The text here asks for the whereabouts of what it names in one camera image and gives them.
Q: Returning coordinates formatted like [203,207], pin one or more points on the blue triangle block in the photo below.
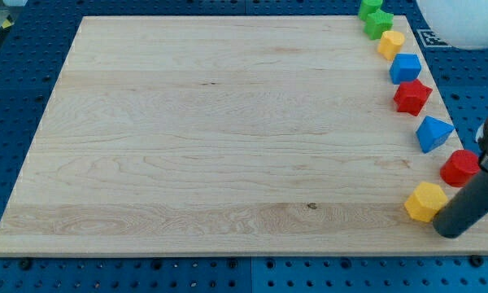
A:
[432,133]

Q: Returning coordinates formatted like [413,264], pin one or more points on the red star block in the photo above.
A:
[411,97]

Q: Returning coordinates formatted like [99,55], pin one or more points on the wooden board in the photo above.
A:
[225,136]

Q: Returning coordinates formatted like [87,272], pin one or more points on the gray cylindrical pusher tool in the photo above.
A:
[468,206]

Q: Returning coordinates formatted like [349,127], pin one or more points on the red cylinder block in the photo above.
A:
[460,167]

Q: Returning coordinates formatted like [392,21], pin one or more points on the green cylinder block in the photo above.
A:
[367,7]

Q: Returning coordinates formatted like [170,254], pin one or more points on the fiducial marker tag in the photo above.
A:
[429,39]

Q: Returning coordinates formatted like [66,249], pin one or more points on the blue cube block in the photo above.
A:
[405,67]

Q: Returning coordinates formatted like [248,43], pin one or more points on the yellow heart block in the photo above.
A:
[391,43]

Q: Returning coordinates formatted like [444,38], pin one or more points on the green star block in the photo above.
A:
[377,22]

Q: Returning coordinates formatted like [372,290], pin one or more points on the yellow hexagon block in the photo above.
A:
[424,203]

